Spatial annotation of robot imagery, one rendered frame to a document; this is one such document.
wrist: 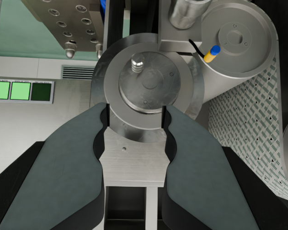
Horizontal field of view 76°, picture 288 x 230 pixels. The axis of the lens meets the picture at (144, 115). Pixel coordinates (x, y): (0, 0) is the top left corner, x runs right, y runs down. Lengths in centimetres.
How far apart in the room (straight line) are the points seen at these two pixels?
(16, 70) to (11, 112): 294
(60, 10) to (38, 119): 31
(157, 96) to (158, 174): 38
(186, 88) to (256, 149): 16
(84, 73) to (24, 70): 95
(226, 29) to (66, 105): 47
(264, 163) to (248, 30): 19
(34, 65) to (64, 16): 298
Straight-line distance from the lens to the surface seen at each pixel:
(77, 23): 55
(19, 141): 65
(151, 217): 61
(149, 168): 57
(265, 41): 33
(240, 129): 38
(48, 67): 340
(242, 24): 32
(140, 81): 23
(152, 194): 59
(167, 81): 23
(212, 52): 20
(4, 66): 372
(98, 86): 25
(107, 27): 28
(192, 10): 21
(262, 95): 34
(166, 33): 24
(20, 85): 67
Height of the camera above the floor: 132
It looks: 8 degrees down
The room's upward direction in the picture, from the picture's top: 178 degrees counter-clockwise
